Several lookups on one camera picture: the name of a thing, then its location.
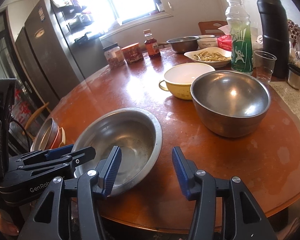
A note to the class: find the clear plastic cup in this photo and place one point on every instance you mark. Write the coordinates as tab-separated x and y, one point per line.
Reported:
265	65

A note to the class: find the white ceramic bowl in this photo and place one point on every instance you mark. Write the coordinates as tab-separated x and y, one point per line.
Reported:
207	43

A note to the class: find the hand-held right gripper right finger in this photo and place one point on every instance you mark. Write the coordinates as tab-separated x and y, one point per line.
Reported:
181	175

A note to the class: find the curved wooden armchair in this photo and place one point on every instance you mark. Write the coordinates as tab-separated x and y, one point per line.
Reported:
37	113

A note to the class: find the steel thermos cap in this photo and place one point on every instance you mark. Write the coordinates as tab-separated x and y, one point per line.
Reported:
295	77

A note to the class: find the black thermos flask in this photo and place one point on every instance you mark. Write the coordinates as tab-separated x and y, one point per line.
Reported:
272	35

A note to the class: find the steel pan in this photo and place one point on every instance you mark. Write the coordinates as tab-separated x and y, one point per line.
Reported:
43	135

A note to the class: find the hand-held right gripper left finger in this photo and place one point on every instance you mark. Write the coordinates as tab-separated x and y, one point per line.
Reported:
112	170

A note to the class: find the clear jar black lid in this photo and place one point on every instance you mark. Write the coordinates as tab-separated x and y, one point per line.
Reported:
113	57

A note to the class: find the red label jar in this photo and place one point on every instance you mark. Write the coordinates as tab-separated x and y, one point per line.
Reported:
132	53

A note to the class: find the brown sauce bottle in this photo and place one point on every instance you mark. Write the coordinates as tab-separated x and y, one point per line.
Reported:
152	47

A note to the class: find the newspaper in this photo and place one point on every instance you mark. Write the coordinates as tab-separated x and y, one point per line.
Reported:
290	100

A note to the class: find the red tissue pack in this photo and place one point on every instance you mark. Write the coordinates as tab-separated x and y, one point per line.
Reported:
223	42

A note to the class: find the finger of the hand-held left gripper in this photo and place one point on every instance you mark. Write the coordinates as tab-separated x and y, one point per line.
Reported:
57	152
77	158

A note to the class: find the white dish with food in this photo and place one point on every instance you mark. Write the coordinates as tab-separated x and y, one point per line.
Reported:
207	56

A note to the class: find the small windowsill container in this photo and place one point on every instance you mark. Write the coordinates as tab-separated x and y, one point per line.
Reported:
160	7

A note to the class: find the small steel basin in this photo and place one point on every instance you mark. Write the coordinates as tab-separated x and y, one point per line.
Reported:
182	43

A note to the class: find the red dotted bag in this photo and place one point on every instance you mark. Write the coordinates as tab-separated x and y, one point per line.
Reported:
296	32

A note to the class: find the yellow enamel bowl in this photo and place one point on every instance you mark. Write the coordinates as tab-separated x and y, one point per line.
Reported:
187	76

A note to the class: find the wide steel bowl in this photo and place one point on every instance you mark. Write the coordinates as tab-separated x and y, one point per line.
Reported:
130	140

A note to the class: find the green label plastic bottle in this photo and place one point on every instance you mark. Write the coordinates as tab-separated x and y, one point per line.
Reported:
240	50

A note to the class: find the glass door red lettering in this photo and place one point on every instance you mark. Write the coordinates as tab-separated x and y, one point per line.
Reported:
5	55

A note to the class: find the black wall shelf rack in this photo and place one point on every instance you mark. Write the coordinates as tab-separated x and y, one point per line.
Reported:
77	20

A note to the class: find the deep steel bowl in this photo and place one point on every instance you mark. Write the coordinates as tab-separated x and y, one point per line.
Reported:
227	97

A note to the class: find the wooden chair carved backrest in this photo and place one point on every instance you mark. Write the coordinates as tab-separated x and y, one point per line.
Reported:
210	27

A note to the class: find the grey refrigerator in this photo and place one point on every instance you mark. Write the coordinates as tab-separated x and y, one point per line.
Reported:
52	55

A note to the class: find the person's left hand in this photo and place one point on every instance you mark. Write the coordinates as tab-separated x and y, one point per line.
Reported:
7	226

